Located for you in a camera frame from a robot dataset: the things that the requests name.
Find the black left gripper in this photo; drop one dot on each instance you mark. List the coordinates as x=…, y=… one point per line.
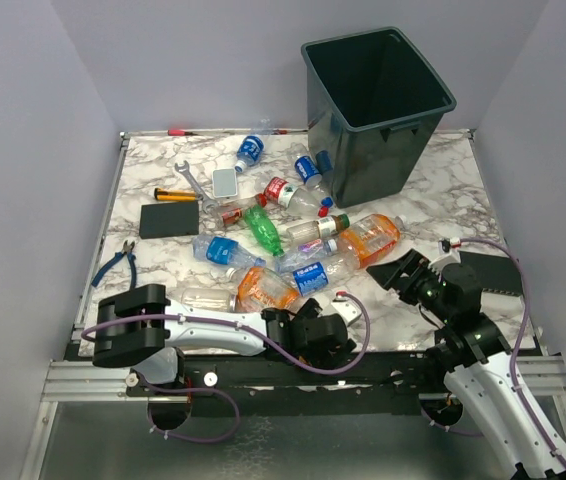
x=325, y=359

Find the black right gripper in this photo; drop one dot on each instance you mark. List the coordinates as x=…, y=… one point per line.
x=389, y=274

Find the red label water bottle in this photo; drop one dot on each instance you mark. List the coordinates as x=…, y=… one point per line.
x=291, y=197

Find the blue label crushed bottle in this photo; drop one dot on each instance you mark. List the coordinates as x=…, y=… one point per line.
x=224, y=251

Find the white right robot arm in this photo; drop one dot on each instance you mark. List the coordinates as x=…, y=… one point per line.
x=477, y=364

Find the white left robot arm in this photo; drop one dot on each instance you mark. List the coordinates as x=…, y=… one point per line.
x=144, y=330

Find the pepsi bottle beside bin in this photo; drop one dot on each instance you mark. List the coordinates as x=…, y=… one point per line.
x=316, y=172

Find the dark green plastic bin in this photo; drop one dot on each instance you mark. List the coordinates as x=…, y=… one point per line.
x=373, y=103

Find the large orange label bottle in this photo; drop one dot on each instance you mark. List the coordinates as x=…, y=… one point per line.
x=369, y=239

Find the blue label pepsi bottle centre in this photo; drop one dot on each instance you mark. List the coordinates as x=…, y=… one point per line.
x=323, y=273

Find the crushed orange label bottle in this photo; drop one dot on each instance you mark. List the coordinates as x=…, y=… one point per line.
x=259, y=288

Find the green cap tea bottle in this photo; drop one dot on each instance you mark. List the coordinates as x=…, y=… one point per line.
x=322, y=228

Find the clear jar bottle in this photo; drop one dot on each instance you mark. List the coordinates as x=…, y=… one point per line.
x=209, y=299

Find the green plastic bottle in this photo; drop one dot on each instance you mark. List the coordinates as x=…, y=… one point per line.
x=263, y=230

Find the white grey power bank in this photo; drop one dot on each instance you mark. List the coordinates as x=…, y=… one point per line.
x=224, y=183

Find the blue label bottle far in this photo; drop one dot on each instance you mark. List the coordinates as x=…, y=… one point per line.
x=249, y=153

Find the black flat box left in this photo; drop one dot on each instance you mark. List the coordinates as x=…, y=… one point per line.
x=164, y=220

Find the yellow utility knife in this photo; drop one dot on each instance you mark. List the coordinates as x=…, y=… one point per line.
x=163, y=195

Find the silver wrench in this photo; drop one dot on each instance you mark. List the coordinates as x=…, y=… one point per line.
x=207, y=202

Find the red screwdriver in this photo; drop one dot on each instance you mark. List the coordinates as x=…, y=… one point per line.
x=180, y=133

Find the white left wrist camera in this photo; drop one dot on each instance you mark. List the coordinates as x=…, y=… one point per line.
x=349, y=311

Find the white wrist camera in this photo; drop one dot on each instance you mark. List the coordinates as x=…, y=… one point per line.
x=349, y=311
x=449, y=252

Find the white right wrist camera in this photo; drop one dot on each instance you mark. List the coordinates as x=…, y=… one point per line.
x=449, y=252

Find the black network switch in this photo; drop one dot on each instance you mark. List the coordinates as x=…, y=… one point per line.
x=496, y=274

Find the blue handled pliers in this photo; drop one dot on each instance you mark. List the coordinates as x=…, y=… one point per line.
x=127, y=251

